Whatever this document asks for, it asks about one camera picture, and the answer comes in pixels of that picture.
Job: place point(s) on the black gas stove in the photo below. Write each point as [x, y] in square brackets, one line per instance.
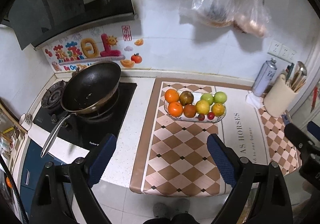
[86, 130]

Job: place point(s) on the dark handled utensil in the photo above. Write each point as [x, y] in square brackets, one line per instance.
[289, 70]

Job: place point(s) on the yellow lemon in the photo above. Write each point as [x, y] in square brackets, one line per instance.
[202, 107]
[218, 109]

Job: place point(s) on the grey slipper right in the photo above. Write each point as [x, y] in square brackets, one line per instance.
[182, 206]

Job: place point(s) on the clear plastic bag left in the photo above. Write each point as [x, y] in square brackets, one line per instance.
[214, 13]

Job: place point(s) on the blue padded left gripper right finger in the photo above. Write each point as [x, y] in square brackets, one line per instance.
[219, 153]

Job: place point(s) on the blue flat tool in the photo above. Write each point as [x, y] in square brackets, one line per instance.
[286, 119]

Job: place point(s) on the dark reddish orange fruit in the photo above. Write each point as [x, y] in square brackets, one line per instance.
[189, 110]

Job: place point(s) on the checkered brown table mat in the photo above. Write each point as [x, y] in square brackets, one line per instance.
[182, 157]

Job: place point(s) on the metal ladle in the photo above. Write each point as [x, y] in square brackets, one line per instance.
[301, 70]

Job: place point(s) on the cluttered side shelf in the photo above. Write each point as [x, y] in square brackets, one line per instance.
[12, 136]

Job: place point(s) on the green apple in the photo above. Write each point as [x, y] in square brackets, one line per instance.
[220, 97]
[208, 97]

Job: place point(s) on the plastic bag with eggs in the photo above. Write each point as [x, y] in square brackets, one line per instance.
[252, 17]

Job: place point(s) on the dark brown passion fruit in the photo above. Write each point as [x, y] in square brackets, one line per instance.
[186, 97]

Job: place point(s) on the white small cup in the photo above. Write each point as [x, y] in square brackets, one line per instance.
[26, 121]

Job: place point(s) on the cream utensil holder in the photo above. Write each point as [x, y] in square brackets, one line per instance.
[279, 97]

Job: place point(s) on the grey slipper left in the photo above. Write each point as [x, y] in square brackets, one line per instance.
[160, 210]

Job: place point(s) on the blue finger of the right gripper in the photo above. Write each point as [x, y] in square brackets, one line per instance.
[314, 129]

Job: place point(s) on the black frying pan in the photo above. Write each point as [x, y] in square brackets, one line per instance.
[86, 92]

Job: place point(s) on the grey spray can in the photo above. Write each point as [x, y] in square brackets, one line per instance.
[264, 77]

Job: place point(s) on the white wall socket panel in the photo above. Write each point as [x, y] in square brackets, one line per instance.
[281, 51]

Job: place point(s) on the white folded tissue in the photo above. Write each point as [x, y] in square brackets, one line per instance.
[254, 101]

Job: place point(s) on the red cherry tomato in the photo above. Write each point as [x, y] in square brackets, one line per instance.
[201, 117]
[210, 115]

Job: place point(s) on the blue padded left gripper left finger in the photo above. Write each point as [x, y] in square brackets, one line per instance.
[98, 159]

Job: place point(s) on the small orange on shelf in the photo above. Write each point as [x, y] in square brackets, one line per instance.
[8, 182]

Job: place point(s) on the orange mandarin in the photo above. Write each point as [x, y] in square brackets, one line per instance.
[175, 109]
[171, 95]

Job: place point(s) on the black fuzzy clothing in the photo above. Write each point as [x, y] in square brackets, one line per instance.
[183, 218]

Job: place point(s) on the oval floral ceramic plate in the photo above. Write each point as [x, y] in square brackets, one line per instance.
[197, 97]

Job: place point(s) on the colourful wall sticker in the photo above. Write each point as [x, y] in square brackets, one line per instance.
[117, 43]

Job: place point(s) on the grey slipper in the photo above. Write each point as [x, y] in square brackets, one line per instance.
[160, 210]
[182, 206]

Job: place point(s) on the blue kitchen cabinet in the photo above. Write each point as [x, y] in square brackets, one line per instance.
[32, 168]

